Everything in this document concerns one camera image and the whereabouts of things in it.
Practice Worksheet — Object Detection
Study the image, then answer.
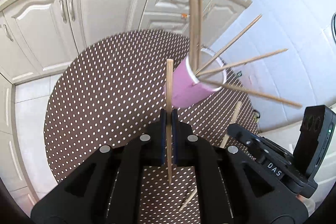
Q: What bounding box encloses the white kitchen cabinet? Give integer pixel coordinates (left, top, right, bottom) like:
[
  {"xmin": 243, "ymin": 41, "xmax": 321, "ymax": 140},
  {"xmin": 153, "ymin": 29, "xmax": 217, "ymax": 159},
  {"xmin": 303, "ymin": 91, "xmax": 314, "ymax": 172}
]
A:
[{"xmin": 0, "ymin": 0, "xmax": 248, "ymax": 188}]

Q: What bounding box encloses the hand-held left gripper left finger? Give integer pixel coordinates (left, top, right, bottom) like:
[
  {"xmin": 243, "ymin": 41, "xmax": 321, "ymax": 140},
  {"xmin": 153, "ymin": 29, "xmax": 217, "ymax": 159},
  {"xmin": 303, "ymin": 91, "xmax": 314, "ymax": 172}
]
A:
[{"xmin": 30, "ymin": 110, "xmax": 167, "ymax": 224}]

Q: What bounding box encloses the slim wooden chopstick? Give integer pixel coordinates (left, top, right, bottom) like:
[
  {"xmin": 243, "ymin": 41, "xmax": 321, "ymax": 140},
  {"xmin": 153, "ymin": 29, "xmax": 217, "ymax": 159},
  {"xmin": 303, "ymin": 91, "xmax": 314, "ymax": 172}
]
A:
[
  {"xmin": 179, "ymin": 101, "xmax": 242, "ymax": 211},
  {"xmin": 201, "ymin": 78, "xmax": 303, "ymax": 109},
  {"xmin": 201, "ymin": 13, "xmax": 263, "ymax": 72},
  {"xmin": 166, "ymin": 59, "xmax": 174, "ymax": 185},
  {"xmin": 188, "ymin": 0, "xmax": 200, "ymax": 71},
  {"xmin": 197, "ymin": 0, "xmax": 204, "ymax": 67},
  {"xmin": 196, "ymin": 48, "xmax": 289, "ymax": 76}
]

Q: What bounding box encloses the metal cabinet handle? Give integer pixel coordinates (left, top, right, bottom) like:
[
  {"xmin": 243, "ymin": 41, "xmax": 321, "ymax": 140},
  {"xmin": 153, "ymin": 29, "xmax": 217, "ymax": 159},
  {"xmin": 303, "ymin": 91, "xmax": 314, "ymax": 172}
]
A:
[
  {"xmin": 3, "ymin": 24, "xmax": 14, "ymax": 42},
  {"xmin": 68, "ymin": 0, "xmax": 76, "ymax": 22},
  {"xmin": 59, "ymin": 0, "xmax": 67, "ymax": 23}
]

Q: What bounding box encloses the pink cup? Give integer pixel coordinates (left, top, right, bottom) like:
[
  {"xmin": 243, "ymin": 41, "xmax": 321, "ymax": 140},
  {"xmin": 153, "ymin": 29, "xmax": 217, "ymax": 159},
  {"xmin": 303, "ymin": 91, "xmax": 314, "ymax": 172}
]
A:
[{"xmin": 163, "ymin": 48, "xmax": 227, "ymax": 109}]

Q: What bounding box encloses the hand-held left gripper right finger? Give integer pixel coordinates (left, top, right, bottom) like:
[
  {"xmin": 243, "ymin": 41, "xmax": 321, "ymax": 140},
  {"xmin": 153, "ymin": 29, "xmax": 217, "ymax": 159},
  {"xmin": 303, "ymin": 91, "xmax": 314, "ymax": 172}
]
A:
[{"xmin": 172, "ymin": 109, "xmax": 309, "ymax": 224}]

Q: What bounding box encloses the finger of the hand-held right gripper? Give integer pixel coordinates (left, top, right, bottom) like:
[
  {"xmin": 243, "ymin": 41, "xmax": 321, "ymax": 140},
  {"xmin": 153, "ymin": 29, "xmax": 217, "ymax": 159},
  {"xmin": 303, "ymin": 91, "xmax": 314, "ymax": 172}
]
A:
[{"xmin": 227, "ymin": 124, "xmax": 264, "ymax": 159}]

